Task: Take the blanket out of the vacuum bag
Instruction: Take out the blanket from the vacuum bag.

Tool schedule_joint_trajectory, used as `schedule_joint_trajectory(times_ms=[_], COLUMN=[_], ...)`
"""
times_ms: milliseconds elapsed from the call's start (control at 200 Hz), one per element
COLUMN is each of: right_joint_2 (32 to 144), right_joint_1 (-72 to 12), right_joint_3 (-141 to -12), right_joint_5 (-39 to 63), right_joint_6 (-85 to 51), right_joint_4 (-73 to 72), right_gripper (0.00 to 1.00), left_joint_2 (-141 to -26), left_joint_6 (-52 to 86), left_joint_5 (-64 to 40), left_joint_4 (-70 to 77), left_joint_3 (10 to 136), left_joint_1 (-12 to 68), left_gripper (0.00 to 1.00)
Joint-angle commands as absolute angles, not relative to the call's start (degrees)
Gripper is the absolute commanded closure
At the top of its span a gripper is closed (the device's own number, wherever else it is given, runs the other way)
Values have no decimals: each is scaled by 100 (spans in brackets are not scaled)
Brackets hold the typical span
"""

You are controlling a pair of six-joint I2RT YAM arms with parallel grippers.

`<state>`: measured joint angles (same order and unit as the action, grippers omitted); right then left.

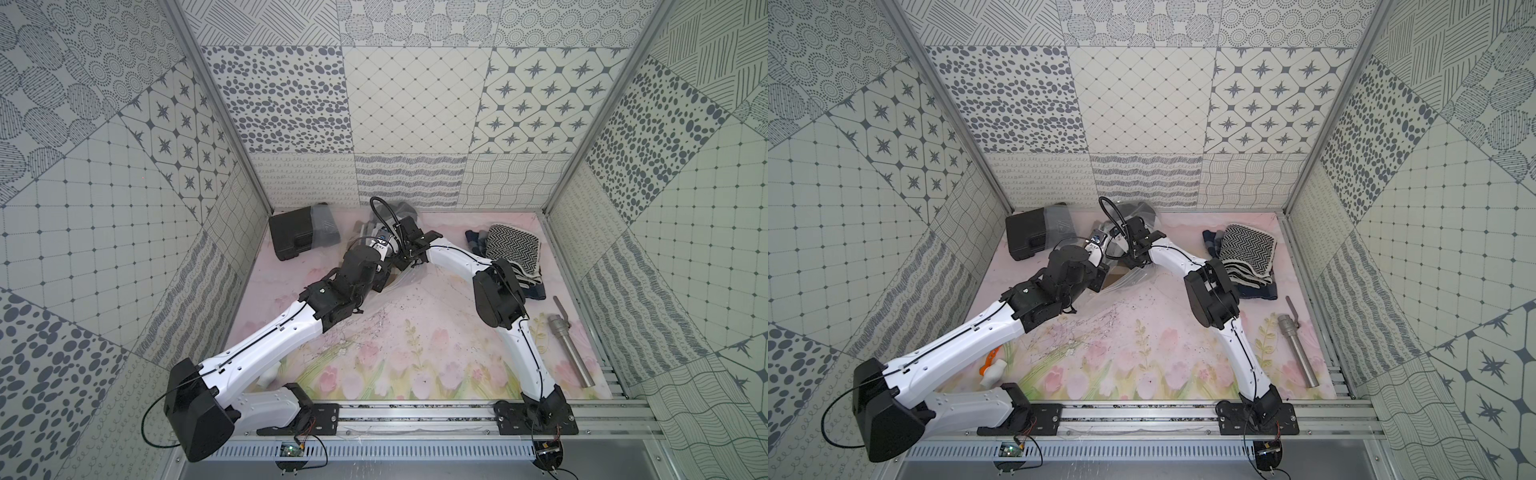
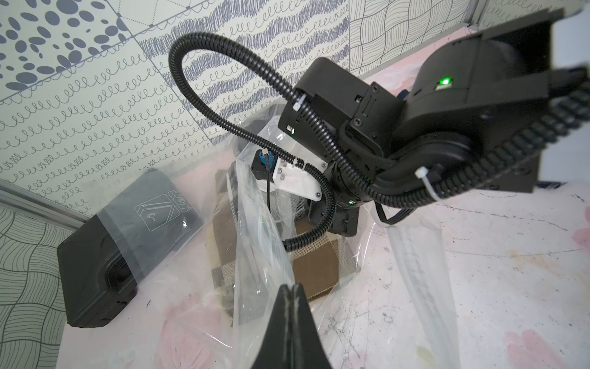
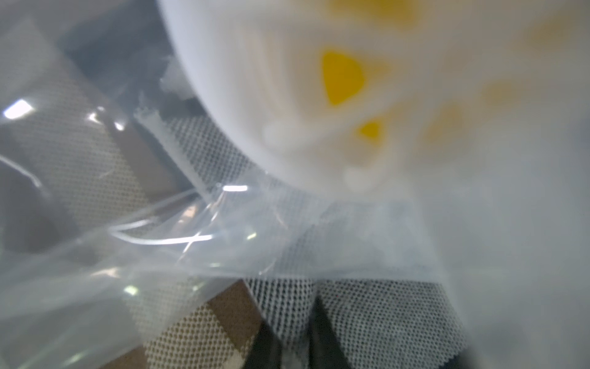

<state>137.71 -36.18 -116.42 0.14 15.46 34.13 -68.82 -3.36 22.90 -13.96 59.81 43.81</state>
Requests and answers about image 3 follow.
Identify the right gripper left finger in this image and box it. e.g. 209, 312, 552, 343
242, 321, 282, 369

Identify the white round bag valve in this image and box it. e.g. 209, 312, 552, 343
159, 1, 589, 201

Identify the brown plaid blanket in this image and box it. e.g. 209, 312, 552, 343
104, 281, 262, 368

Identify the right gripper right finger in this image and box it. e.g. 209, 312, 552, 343
308, 297, 351, 369

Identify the clear plastic vacuum bag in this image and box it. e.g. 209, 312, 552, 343
1, 1, 589, 368

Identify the grey white checked blanket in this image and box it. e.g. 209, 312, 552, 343
1, 13, 467, 368

